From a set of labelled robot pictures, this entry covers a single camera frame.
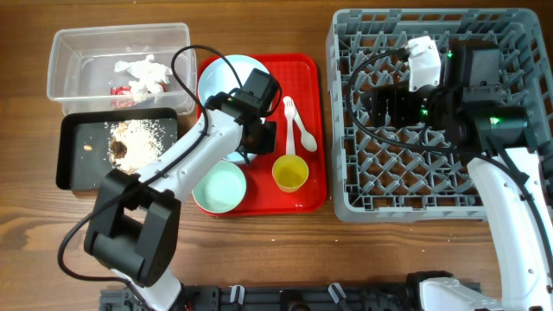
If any yellow plastic cup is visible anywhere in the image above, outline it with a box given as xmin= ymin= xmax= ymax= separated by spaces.
xmin=272 ymin=155 xmax=309 ymax=193

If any food scraps and rice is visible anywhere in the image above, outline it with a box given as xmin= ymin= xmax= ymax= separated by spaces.
xmin=76 ymin=119 xmax=165 ymax=175

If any red snack wrapper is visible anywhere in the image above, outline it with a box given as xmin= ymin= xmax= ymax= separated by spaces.
xmin=111 ymin=86 xmax=135 ymax=109

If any light blue bowl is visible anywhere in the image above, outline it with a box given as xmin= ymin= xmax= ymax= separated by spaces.
xmin=224 ymin=151 xmax=257 ymax=165

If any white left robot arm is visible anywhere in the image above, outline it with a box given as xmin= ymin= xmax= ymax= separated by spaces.
xmin=84 ymin=69 xmax=282 ymax=310

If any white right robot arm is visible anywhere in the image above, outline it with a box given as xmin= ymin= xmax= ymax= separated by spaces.
xmin=358 ymin=36 xmax=552 ymax=310

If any grey dishwasher rack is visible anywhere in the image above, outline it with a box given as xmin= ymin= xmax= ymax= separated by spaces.
xmin=326 ymin=8 xmax=552 ymax=223

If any white plastic fork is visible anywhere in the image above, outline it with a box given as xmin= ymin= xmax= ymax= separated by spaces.
xmin=283 ymin=96 xmax=296 ymax=155

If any white plastic spoon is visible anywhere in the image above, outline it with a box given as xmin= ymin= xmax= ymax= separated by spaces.
xmin=294 ymin=111 xmax=318 ymax=152

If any mint green bowl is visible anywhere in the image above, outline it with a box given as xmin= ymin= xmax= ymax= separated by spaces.
xmin=192 ymin=161 xmax=247 ymax=214

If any light blue plate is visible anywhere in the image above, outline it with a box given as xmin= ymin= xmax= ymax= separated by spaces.
xmin=198 ymin=54 xmax=269 ymax=104

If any red serving tray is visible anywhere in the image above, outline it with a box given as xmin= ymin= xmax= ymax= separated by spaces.
xmin=222 ymin=54 xmax=327 ymax=217

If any clear plastic bin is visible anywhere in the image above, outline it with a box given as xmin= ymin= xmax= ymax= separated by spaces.
xmin=47 ymin=22 xmax=195 ymax=115

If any black plastic tray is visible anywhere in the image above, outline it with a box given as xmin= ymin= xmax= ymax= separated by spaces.
xmin=56 ymin=108 xmax=178 ymax=191

